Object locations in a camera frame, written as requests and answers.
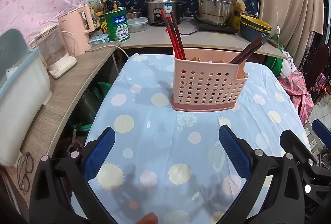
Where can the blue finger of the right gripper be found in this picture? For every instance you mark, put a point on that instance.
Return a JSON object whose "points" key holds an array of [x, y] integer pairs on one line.
{"points": [[321, 131]]}

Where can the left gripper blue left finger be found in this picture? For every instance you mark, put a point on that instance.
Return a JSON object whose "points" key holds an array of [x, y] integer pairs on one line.
{"points": [[96, 152]]}

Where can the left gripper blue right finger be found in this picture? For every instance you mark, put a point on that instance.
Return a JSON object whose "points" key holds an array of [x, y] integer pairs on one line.
{"points": [[238, 151]]}

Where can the pink perforated utensil holder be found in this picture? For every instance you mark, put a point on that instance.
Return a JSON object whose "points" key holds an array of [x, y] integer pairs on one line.
{"points": [[210, 85]]}

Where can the dark maroon chopstick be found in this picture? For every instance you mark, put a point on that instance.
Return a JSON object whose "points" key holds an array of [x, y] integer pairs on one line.
{"points": [[249, 50]]}

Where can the gold flower spoon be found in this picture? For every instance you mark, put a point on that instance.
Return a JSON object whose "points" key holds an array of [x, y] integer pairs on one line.
{"points": [[196, 59]]}

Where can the red chopstick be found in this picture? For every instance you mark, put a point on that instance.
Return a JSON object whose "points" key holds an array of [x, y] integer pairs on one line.
{"points": [[172, 35], [176, 36]]}

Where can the left human hand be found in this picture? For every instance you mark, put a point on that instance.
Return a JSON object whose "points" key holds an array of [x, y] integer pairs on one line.
{"points": [[150, 218]]}

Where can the pink pineapple garment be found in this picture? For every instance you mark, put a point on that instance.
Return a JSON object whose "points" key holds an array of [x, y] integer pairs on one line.
{"points": [[295, 86]]}

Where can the blue polka dot tablecloth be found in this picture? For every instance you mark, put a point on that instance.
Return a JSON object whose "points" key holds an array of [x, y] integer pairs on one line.
{"points": [[171, 163]]}

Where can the black eyeglasses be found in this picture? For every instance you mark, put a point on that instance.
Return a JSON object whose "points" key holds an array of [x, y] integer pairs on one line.
{"points": [[25, 166]]}

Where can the white storage bin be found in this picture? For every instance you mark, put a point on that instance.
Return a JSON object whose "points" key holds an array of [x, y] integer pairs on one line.
{"points": [[25, 87]]}

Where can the dark blue bowl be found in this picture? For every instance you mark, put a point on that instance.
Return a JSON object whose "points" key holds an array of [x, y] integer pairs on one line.
{"points": [[250, 34]]}

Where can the white blender base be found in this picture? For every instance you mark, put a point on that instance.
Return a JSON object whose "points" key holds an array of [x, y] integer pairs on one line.
{"points": [[53, 50]]}

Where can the black induction cooktop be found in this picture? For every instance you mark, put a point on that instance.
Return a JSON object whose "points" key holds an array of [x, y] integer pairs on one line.
{"points": [[215, 28]]}

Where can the green milk powder tin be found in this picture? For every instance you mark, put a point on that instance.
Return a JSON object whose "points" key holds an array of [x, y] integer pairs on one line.
{"points": [[116, 22]]}

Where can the clear plastic food container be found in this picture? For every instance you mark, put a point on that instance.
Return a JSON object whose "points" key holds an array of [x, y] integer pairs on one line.
{"points": [[137, 24]]}

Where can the red chopstick in holder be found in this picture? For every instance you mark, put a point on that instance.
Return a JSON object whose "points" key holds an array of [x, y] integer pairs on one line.
{"points": [[176, 36]]}

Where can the pink electric kettle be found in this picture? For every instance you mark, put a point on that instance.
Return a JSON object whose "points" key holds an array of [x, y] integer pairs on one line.
{"points": [[75, 27]]}

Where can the brown chopstick in holder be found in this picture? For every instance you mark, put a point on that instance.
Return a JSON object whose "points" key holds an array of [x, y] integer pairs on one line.
{"points": [[177, 36]]}

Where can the large steel steamer pot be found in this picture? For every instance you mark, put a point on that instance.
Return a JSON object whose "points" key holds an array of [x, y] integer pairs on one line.
{"points": [[215, 12]]}

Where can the steel rice cooker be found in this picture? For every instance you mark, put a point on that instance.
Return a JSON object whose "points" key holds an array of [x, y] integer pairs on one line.
{"points": [[154, 8]]}

